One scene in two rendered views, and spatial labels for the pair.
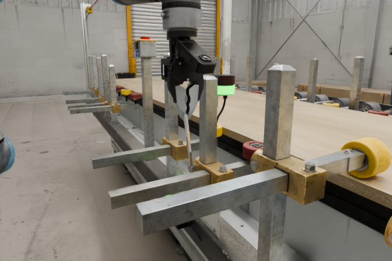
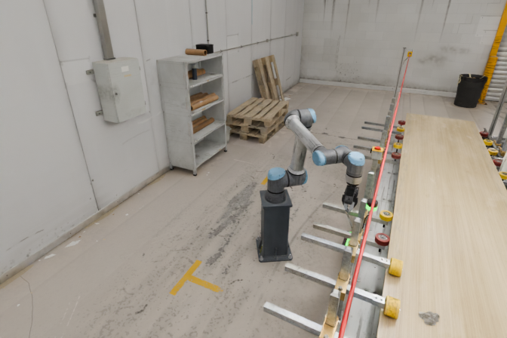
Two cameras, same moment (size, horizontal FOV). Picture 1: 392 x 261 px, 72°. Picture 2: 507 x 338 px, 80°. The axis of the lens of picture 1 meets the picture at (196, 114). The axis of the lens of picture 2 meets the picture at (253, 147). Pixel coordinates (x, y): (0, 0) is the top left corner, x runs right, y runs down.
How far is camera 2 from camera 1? 1.47 m
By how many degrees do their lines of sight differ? 53
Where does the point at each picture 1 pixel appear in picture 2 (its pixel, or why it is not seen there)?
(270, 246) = not seen: hidden behind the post
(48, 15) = (406, 5)
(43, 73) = (384, 64)
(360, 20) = not seen: outside the picture
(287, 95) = (355, 228)
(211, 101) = (361, 210)
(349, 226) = not seen: hidden behind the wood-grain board
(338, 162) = (372, 259)
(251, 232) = (374, 271)
